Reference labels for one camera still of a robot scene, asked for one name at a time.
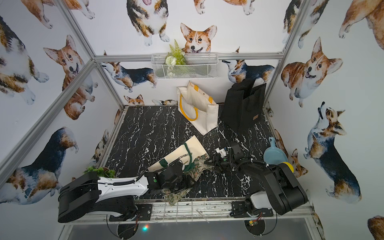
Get potted green plant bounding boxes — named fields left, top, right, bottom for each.
left=83, top=167, right=116, bottom=178

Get black canvas tote bag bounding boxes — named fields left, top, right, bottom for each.
left=220, top=79, right=267, bottom=134

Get cream tote bag yellow handles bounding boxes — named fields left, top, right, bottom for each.
left=177, top=82, right=219, bottom=136

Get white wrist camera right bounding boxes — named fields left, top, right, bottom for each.
left=215, top=147, right=229, bottom=159

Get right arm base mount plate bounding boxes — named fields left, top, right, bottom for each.
left=230, top=200, right=274, bottom=218

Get light blue dustpan scoop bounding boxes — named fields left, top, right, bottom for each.
left=263, top=137, right=288, bottom=165

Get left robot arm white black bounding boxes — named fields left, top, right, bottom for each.
left=58, top=161, right=196, bottom=223

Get cream tote bag green handles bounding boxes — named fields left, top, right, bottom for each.
left=148, top=136, right=211, bottom=206

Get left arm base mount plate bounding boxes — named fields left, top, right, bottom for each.
left=108, top=204, right=153, bottom=222

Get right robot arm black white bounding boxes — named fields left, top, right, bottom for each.
left=204, top=144, right=309, bottom=218

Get white wire wall basket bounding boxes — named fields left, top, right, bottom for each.
left=151, top=53, right=219, bottom=80

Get artificial fern and white flower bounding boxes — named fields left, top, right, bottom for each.
left=165, top=40, right=187, bottom=78

